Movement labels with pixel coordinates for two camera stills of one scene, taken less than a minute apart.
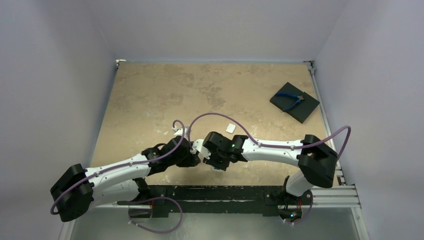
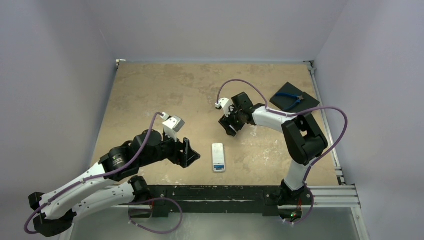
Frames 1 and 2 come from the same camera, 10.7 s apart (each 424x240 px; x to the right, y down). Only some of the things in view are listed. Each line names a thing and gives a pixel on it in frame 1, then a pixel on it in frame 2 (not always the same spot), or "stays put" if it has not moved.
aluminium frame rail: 339,197 stays put
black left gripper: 191,160 stays put
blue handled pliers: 299,98 stays put
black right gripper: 209,159 -> 236,116
